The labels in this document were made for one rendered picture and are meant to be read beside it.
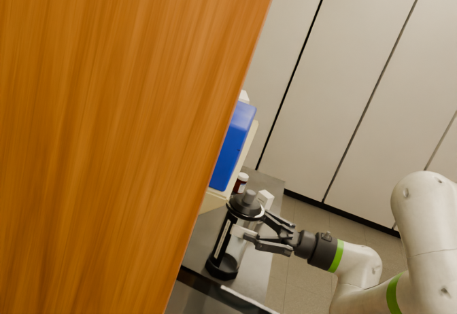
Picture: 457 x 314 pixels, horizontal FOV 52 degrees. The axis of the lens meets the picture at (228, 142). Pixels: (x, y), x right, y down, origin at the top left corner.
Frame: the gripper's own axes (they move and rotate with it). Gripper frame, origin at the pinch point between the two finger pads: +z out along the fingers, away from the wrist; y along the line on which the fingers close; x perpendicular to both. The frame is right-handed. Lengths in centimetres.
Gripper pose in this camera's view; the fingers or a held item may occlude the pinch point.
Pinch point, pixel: (241, 220)
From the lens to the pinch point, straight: 131.5
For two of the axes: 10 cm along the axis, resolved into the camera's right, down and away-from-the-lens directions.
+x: -2.9, 8.7, 3.8
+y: -1.9, 3.4, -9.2
